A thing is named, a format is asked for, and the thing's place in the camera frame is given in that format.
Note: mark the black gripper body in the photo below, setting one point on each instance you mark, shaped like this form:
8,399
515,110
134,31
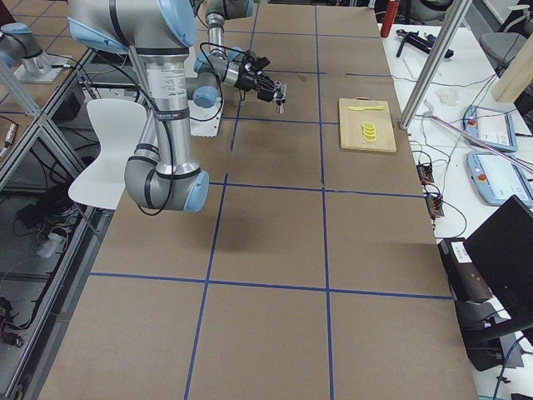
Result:
246,81

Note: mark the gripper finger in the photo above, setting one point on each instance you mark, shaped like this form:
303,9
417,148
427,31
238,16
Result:
276,97
277,86

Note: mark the steel double jigger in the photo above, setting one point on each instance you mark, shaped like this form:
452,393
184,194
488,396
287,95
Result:
280,107

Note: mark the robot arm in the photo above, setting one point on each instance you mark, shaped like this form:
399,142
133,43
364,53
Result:
162,173
232,66

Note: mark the yellow plastic knife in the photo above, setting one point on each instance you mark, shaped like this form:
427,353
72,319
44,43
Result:
366,108

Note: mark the bamboo cutting board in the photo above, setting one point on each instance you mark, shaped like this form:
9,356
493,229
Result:
351,134

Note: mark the white plastic chair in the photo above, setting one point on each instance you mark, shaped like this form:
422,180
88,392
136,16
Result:
118,125

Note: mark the red bottle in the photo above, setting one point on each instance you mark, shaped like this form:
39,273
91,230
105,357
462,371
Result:
390,17

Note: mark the black tripod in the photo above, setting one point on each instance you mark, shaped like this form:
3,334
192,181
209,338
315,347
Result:
424,43

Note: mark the white crumpled tissue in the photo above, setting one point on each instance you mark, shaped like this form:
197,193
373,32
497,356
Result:
447,96

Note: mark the blue teach pendant far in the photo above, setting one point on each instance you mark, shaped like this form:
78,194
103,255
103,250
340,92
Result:
491,126

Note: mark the blue teach pendant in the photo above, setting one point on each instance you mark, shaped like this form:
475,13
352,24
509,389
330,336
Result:
497,179
491,126

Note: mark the grey office chair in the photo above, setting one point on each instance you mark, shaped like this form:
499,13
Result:
503,46

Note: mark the blue teach pendant near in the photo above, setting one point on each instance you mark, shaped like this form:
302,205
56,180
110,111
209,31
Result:
497,179

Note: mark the wooden plank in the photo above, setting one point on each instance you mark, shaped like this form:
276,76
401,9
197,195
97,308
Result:
517,76

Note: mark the black computer box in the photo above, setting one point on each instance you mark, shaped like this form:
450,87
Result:
464,279

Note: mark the black monitor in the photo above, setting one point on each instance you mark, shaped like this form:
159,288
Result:
501,250

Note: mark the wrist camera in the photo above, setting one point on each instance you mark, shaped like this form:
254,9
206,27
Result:
253,63

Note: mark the aluminium frame post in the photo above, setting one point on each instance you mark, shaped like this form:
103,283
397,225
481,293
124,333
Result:
446,34

